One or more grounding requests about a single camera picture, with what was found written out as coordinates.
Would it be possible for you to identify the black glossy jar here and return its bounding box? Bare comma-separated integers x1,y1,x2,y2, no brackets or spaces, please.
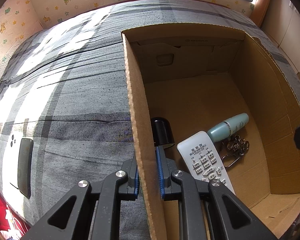
151,117,175,148

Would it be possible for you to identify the white remote control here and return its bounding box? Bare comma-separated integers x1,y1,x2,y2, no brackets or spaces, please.
177,131,234,192

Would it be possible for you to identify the metal keychain with charms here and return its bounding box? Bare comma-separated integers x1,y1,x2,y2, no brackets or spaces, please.
221,134,250,170

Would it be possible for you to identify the teal lotion bottle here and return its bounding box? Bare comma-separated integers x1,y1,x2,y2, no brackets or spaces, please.
207,113,249,143

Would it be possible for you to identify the brown cardboard box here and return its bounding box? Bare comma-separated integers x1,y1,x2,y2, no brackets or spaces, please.
122,23,300,239

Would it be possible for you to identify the grey plaid bed sheet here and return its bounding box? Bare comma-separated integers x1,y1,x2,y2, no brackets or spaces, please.
0,0,300,239

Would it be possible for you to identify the black smartphone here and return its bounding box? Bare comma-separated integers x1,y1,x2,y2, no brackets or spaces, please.
17,138,33,199

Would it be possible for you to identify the beige wardrobe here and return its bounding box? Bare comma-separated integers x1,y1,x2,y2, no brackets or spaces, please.
262,0,300,79

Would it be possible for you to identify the red blanket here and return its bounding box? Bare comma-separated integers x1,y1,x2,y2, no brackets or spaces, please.
0,195,31,239

